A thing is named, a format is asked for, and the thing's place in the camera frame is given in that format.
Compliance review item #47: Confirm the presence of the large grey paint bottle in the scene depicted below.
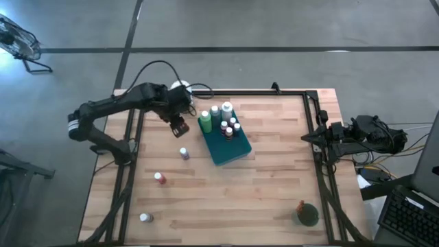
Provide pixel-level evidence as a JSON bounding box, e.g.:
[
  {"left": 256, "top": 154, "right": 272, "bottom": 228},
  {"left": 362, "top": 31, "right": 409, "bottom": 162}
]
[{"left": 209, "top": 104, "right": 223, "bottom": 130}]

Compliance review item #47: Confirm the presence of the grey monitor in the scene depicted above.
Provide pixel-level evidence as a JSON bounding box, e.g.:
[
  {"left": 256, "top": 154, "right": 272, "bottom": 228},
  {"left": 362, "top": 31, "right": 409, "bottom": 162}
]
[{"left": 410, "top": 109, "right": 439, "bottom": 203}]

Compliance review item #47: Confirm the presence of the teal plastic bin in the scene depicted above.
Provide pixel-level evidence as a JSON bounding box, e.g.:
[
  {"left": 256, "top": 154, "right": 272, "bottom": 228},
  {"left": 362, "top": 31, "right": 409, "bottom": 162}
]
[{"left": 197, "top": 106, "right": 252, "bottom": 167}]

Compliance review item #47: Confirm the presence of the yellow cable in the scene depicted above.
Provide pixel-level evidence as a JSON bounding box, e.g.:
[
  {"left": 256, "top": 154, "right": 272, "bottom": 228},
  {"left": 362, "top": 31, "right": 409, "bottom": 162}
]
[{"left": 372, "top": 145, "right": 426, "bottom": 165}]

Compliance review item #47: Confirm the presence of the large white paint bottle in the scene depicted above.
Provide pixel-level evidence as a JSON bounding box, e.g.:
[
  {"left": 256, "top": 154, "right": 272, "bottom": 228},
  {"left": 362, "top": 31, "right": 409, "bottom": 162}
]
[{"left": 221, "top": 101, "right": 235, "bottom": 123}]

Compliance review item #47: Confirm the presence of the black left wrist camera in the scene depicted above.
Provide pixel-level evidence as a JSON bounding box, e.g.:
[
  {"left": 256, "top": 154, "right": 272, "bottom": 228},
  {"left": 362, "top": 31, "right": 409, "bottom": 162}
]
[{"left": 167, "top": 85, "right": 193, "bottom": 113}]

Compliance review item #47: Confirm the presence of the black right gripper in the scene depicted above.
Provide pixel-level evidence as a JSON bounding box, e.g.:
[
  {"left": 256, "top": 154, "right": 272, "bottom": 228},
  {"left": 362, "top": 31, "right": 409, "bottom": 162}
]
[{"left": 300, "top": 109, "right": 346, "bottom": 156}]

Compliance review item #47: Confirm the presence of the dark green cup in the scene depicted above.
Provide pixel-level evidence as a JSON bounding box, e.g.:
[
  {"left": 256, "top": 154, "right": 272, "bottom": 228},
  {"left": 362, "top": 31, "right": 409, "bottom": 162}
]
[{"left": 292, "top": 202, "right": 320, "bottom": 228}]

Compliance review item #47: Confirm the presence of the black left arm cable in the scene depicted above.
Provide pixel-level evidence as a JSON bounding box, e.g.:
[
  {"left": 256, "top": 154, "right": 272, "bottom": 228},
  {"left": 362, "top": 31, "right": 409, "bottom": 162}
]
[{"left": 116, "top": 60, "right": 215, "bottom": 117}]

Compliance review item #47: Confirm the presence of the white bulb table lamp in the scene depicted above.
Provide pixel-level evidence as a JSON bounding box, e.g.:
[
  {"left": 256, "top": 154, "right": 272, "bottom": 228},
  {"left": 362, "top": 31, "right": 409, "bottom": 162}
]
[{"left": 170, "top": 80, "right": 193, "bottom": 104}]

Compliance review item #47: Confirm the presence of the black power adapter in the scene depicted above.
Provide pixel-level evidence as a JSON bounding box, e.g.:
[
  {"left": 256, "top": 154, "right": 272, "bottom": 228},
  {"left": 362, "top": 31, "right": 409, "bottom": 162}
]
[{"left": 359, "top": 166, "right": 392, "bottom": 183}]

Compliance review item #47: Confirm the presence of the black aluminium table frame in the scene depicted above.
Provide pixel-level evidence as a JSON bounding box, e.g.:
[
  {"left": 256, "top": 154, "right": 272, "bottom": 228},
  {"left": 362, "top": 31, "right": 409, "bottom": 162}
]
[{"left": 77, "top": 82, "right": 373, "bottom": 246}]

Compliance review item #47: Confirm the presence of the white cable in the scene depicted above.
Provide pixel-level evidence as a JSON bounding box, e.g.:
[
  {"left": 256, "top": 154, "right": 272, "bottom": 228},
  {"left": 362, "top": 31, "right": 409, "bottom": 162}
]
[{"left": 404, "top": 121, "right": 435, "bottom": 133}]

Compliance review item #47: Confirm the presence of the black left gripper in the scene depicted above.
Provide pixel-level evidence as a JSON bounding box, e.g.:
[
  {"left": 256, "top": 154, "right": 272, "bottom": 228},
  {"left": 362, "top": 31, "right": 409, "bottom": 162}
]
[{"left": 159, "top": 102, "right": 193, "bottom": 139}]

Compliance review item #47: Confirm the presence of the large green paint bottle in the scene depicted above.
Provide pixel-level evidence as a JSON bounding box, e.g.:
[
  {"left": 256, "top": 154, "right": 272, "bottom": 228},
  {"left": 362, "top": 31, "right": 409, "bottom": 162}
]
[{"left": 199, "top": 110, "right": 213, "bottom": 134}]

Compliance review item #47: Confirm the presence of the black floor fan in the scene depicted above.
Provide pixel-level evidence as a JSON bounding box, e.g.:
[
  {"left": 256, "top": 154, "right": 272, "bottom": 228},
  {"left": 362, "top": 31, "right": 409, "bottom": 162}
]
[{"left": 0, "top": 12, "right": 54, "bottom": 74}]

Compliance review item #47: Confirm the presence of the black keyboard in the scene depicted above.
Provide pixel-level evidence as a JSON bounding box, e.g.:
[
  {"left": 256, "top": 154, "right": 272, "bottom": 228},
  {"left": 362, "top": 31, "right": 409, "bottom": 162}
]
[{"left": 377, "top": 185, "right": 439, "bottom": 247}]

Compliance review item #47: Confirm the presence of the black equipment stand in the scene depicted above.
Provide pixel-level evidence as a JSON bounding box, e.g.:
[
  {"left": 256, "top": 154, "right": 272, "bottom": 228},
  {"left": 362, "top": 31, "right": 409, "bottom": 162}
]
[{"left": 0, "top": 150, "right": 56, "bottom": 247}]

